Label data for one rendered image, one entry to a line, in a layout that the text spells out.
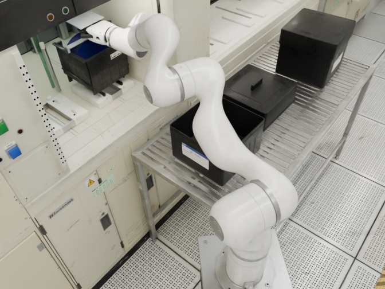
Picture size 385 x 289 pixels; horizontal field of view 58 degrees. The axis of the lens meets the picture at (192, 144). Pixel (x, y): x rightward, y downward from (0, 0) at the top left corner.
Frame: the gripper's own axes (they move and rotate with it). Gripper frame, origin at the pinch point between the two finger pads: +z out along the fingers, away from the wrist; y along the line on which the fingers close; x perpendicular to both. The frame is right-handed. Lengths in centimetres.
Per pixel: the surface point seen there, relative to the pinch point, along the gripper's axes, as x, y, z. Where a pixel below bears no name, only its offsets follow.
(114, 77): -23.1, 1.5, -8.3
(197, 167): -41, -5, -61
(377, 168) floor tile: -119, 120, -117
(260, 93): -33, 43, -60
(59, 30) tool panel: -27, 18, 56
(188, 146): -31, -5, -56
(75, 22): 2.6, -4.0, 1.1
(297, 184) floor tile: -120, 75, -80
